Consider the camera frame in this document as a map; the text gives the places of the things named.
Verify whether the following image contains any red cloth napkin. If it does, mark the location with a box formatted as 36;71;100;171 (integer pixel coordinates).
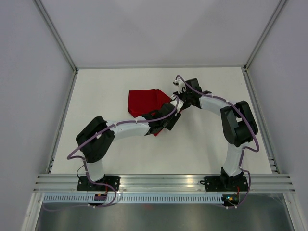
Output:
128;89;176;136

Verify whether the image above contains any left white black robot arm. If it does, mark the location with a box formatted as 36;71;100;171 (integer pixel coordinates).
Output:
76;100;183;191

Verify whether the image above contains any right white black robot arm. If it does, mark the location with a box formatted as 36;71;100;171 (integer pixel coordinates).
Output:
174;75;260;191

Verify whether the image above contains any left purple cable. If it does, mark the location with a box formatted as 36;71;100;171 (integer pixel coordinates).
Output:
43;95;180;212

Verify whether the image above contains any purple cable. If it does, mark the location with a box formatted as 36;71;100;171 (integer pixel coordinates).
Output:
43;95;180;212
175;74;260;210

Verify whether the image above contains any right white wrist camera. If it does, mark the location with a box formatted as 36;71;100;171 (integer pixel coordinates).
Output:
173;75;186;93

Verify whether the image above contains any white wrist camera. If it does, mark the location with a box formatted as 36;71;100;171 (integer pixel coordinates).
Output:
169;94;184;113
173;75;186;93

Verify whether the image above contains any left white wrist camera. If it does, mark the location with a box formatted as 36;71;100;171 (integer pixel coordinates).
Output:
169;94;184;113

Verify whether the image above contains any white slotted cable duct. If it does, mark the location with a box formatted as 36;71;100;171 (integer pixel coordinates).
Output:
43;193;223;204

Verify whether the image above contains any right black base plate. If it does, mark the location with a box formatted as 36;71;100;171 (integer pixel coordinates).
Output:
200;176;248;192

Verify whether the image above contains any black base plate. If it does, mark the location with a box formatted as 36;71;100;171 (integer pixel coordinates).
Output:
200;176;248;192
77;176;120;192

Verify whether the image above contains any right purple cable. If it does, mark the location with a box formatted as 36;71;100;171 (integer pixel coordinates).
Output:
175;74;260;210

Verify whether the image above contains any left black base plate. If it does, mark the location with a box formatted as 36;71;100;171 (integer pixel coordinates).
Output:
77;176;120;192

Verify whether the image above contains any aluminium frame left post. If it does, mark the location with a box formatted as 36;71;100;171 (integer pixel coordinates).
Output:
32;0;78;73

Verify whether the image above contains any aluminium frame post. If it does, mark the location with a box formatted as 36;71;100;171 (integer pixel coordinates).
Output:
243;0;288;72
32;0;78;73

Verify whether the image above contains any aluminium frame right post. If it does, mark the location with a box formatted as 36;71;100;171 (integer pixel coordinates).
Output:
243;0;288;72

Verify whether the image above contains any aluminium front rail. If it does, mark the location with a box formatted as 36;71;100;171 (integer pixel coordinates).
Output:
33;174;295;194

